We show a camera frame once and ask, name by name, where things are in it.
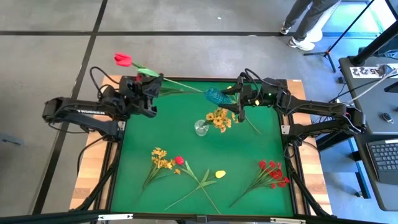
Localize person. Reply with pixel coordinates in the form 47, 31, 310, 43
279, 0, 342, 52

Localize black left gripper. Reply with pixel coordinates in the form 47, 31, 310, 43
119, 74, 164, 118

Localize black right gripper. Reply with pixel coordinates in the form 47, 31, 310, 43
219, 76, 271, 123

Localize white label paper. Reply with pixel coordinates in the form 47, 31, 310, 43
349, 65, 386, 79

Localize black rig beam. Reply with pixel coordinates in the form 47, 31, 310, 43
0, 208, 398, 224

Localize black table frame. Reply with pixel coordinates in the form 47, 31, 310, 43
105, 75, 312, 222

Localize clear textured glass vase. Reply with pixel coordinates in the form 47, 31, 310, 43
194, 119, 210, 138

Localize yellow artificial flowers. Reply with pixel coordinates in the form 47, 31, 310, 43
110, 80, 295, 217

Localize blue textured glass vase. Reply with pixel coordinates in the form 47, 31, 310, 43
204, 87, 234, 106

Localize grey desk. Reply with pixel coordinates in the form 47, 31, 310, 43
338, 57, 398, 135

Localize silver metal bracket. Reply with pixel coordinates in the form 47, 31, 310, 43
97, 213, 134, 222
269, 217, 307, 224

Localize blue desk frame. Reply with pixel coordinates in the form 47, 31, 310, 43
348, 138, 373, 200

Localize black floor cable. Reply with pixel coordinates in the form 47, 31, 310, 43
76, 136, 108, 177

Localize grey side table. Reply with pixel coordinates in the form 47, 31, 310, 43
353, 133, 398, 212

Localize white cable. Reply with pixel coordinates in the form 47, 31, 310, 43
352, 68, 398, 101

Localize red artificial tulip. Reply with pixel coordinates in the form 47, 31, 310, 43
175, 155, 221, 215
113, 52, 206, 94

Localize black tripod stand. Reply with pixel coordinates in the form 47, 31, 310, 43
303, 0, 376, 73

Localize yellow artificial blossom bunch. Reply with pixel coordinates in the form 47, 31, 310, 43
141, 147, 182, 195
201, 107, 233, 134

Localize black keyboard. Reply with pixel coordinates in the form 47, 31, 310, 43
366, 139, 398, 185

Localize white pillar with round base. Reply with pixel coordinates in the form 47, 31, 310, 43
306, 0, 343, 44

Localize yellow artificial tulip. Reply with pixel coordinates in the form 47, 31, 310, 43
164, 169, 227, 212
226, 85, 262, 135

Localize thick black pole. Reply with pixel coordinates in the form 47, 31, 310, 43
348, 27, 398, 67

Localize black diagonal frame strut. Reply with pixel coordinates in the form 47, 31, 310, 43
285, 155, 332, 218
74, 152, 121, 212

